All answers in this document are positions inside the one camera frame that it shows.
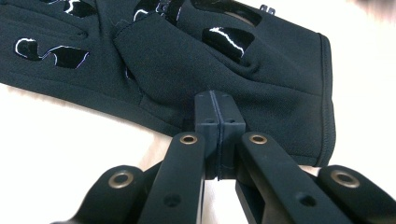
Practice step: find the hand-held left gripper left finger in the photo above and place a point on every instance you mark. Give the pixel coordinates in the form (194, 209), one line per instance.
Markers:
(183, 174)

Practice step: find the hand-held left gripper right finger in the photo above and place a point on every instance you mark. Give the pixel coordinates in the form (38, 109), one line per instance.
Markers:
(274, 180)

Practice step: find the black glove with shiny print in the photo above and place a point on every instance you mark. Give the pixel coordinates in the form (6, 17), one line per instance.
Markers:
(174, 68)

